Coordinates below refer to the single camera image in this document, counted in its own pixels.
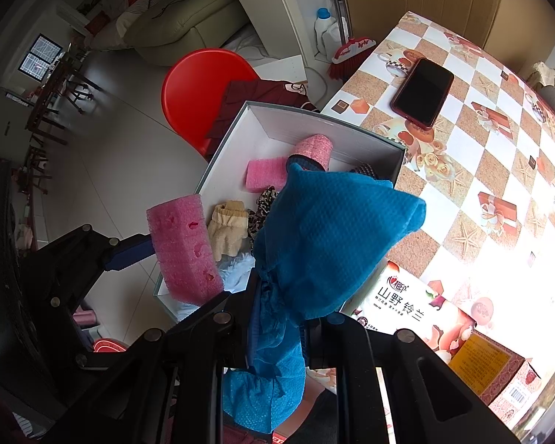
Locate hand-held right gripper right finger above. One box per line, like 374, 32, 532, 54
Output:
303, 311, 523, 444

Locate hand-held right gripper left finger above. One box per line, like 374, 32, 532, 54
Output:
41, 270, 262, 444

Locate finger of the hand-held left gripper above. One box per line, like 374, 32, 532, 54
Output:
32, 223, 157, 308
51, 298, 131, 371

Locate pink foam block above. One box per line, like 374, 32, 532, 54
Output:
146, 194, 225, 307

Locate beige sock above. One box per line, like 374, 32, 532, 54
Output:
206, 200, 251, 262

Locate blue nonwoven cloth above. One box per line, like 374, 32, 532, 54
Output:
221, 162, 427, 434

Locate leopard print scrunchie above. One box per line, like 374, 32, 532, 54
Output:
246, 184, 279, 251

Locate curved pink foam piece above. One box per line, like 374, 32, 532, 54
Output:
290, 134, 334, 170

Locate grey cardboard box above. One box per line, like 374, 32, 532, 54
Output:
153, 100, 407, 325

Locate red plastic basin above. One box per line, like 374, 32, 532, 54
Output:
92, 338, 131, 355

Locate pink carton with yellow label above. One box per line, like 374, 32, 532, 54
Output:
448, 330, 543, 429

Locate dark dining chairs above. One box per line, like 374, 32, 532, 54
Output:
24, 48, 103, 149

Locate red plastic stool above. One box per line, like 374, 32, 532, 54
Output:
161, 48, 260, 159

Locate maroon cloth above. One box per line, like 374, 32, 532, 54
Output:
205, 79, 316, 140

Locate window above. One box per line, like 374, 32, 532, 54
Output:
18, 33, 64, 80

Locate beige sofa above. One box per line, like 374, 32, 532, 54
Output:
124, 0, 251, 66

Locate checked printed tablecloth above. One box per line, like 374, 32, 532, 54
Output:
320, 10, 555, 431

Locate smartphone in red case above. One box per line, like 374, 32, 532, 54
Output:
390, 57, 455, 131

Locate red broom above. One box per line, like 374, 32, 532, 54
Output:
328, 36, 378, 80

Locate white bottle with blue cap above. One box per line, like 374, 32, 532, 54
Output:
314, 7, 349, 54

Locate white cable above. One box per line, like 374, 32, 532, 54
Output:
304, 66, 334, 103

